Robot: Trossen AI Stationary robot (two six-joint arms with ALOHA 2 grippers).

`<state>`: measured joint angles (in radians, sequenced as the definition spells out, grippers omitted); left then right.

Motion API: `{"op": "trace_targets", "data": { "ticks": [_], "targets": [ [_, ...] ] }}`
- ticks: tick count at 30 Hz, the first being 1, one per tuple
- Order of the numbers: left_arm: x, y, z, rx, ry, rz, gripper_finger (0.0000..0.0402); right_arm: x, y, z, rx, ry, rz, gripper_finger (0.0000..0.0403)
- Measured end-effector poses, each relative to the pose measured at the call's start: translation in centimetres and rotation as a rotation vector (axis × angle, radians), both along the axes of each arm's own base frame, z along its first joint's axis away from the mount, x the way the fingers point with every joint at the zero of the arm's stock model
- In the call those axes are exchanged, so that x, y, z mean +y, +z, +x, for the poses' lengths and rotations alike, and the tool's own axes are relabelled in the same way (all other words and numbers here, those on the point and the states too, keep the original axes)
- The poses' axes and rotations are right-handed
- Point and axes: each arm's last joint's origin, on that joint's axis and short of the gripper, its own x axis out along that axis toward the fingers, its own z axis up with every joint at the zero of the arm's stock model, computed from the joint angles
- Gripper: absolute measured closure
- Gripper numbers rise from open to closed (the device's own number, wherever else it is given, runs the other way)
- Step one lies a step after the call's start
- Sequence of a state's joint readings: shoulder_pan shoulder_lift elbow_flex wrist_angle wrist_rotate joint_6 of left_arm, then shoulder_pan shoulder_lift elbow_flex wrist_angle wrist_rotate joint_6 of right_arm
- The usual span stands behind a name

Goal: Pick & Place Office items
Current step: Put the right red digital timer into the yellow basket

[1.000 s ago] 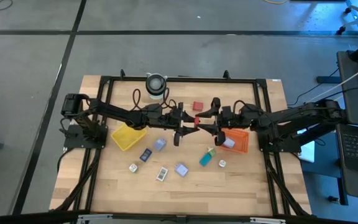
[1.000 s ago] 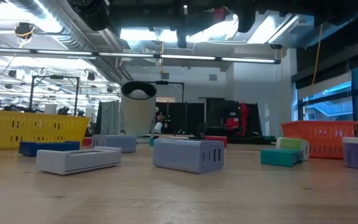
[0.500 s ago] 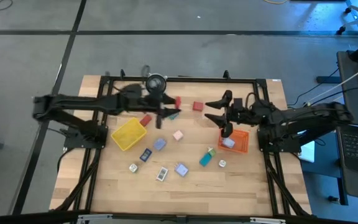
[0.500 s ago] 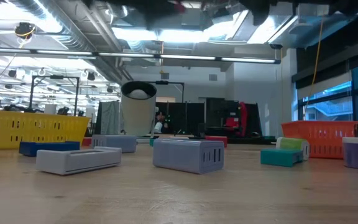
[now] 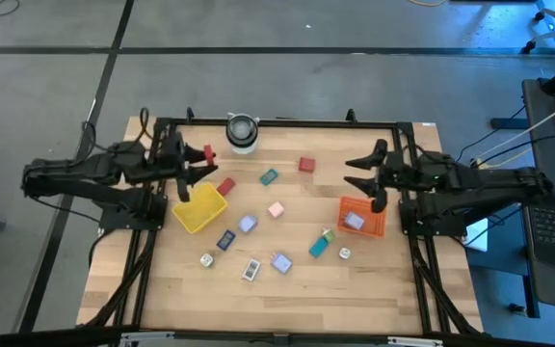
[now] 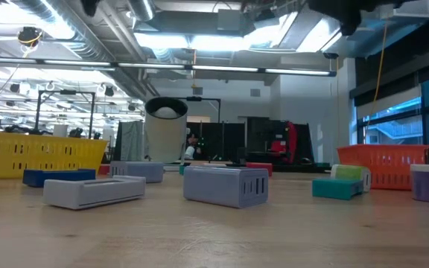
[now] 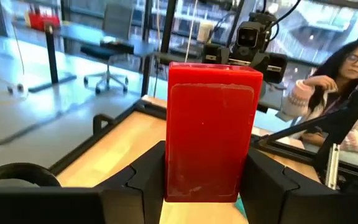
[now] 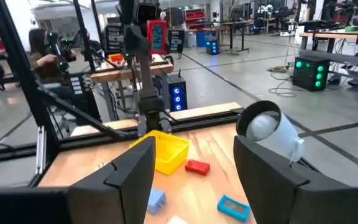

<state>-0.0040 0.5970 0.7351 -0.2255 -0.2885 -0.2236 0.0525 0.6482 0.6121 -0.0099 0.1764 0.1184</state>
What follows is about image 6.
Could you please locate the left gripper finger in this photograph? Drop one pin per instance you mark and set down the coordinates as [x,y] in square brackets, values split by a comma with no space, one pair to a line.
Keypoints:
[89,5]

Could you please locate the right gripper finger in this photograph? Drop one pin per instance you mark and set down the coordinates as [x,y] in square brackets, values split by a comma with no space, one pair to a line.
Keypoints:
[350,24]

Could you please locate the green white rounded box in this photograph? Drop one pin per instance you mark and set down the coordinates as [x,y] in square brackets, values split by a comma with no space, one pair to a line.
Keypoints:
[348,172]

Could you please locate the red oblong block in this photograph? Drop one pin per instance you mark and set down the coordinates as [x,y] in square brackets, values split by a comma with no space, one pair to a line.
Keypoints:
[104,170]

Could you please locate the teal block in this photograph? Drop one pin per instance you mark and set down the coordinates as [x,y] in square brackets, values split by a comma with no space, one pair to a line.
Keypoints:
[333,189]

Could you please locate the red square block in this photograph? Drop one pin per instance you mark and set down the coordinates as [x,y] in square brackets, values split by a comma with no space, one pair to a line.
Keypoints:
[261,167]

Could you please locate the grey slotted box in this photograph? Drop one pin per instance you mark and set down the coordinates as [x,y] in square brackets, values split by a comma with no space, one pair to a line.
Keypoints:
[140,170]

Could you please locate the teal small box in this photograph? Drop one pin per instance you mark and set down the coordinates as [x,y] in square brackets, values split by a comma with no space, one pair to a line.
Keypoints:
[181,170]

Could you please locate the pink block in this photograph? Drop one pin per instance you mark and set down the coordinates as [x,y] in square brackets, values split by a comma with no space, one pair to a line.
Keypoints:
[214,165]

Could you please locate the lavender slotted adapter box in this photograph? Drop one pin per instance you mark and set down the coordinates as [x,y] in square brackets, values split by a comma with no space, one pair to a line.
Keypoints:
[218,186]

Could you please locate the black hanging spotlight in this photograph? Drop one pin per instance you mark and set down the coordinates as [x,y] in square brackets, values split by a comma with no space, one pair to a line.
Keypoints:
[109,91]
[15,88]

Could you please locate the bright ceiling light panel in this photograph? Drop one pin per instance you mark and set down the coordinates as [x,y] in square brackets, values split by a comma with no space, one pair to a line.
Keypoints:
[199,42]

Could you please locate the grey ceiling unit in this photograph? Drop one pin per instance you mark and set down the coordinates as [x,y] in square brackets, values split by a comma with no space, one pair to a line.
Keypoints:
[229,20]

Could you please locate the white ball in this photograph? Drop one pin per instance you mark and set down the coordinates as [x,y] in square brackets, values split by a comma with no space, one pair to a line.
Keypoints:
[167,112]

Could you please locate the long suspended linear light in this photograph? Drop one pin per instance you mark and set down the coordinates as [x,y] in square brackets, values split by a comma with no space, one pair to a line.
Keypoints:
[223,68]

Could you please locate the black cabinet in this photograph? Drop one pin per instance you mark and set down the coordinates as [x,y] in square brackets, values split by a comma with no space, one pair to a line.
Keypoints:
[263,134]

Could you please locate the grey curtain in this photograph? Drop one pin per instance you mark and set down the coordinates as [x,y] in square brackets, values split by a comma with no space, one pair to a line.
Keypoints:
[130,141]

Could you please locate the orange plastic basket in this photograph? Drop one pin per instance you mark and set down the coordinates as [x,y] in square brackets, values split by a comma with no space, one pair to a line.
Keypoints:
[389,167]

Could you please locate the white cylinder holder black rim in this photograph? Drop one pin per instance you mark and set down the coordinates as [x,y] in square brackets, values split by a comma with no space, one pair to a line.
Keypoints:
[164,137]

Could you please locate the yellow plastic basket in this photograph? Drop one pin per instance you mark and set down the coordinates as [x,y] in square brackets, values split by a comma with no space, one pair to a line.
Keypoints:
[43,154]

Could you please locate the black partition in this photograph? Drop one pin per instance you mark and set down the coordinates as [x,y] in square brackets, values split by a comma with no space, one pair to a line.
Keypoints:
[233,141]

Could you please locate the blue flat box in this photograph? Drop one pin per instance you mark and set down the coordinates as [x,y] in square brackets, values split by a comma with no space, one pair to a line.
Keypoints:
[50,176]

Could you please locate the white flat slotted box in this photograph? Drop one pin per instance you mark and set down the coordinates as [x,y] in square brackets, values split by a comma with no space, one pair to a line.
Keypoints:
[88,193]

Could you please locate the silver ceiling duct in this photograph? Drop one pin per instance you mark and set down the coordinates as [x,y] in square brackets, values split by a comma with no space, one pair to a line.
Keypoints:
[142,9]

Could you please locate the black station frame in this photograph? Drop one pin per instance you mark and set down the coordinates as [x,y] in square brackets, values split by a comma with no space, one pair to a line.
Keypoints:
[67,92]

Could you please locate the grey wall vent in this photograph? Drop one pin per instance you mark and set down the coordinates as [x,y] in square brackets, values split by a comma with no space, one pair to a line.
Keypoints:
[255,92]
[197,91]

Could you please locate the black camera stand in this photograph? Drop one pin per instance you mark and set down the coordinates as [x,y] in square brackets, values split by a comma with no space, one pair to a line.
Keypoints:
[194,98]

